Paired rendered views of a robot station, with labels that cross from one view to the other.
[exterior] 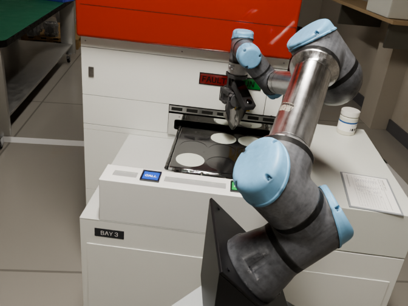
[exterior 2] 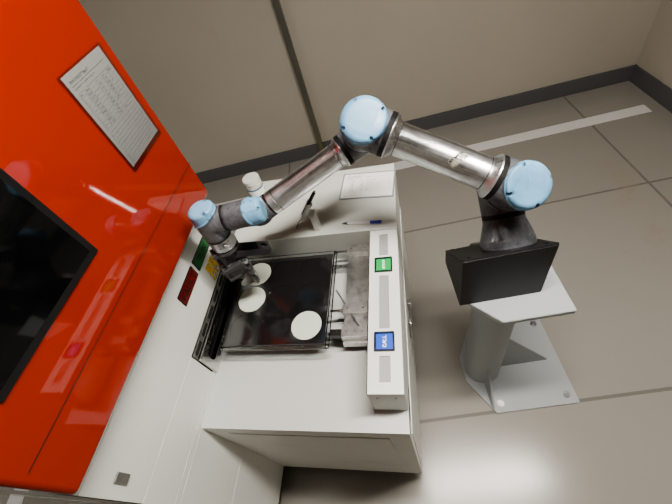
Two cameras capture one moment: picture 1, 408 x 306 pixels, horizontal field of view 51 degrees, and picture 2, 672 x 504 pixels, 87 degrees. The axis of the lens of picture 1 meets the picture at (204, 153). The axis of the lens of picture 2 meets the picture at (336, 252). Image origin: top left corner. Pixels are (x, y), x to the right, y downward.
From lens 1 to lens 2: 1.17 m
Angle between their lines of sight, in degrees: 59
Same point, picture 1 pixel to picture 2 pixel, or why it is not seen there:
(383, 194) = (369, 177)
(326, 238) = not seen: hidden behind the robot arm
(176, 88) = (181, 338)
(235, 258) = (528, 241)
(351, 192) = (371, 194)
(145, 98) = (177, 388)
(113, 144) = (205, 456)
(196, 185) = (389, 298)
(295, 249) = not seen: hidden behind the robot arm
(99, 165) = (216, 486)
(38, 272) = not seen: outside the picture
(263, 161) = (537, 176)
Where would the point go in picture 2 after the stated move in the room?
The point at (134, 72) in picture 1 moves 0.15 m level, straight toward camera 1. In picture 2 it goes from (147, 395) to (203, 381)
